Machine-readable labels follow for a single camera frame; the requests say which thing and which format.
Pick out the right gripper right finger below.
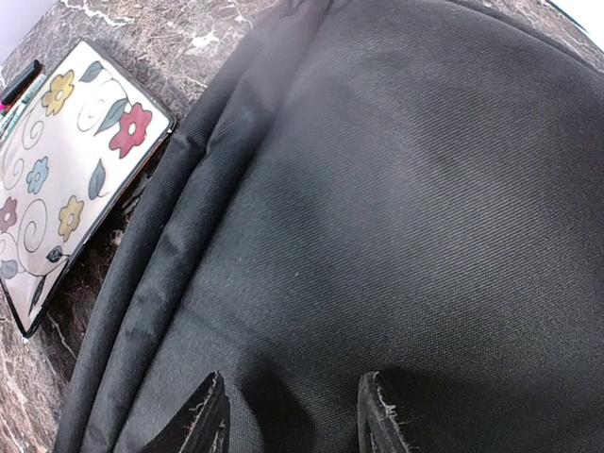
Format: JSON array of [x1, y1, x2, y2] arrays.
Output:
[[357, 371, 420, 453]]

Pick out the black marker with pink cap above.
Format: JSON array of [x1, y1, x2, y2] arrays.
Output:
[[1, 59, 42, 116]]

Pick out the black student backpack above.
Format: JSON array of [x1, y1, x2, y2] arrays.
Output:
[[54, 1, 603, 452]]

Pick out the square floral ceramic plate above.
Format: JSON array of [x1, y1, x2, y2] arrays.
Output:
[[1, 40, 176, 337]]

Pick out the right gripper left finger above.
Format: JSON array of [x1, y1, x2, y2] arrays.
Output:
[[162, 372, 230, 452]]

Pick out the grey white marker pen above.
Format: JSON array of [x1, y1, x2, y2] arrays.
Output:
[[1, 74, 46, 141]]

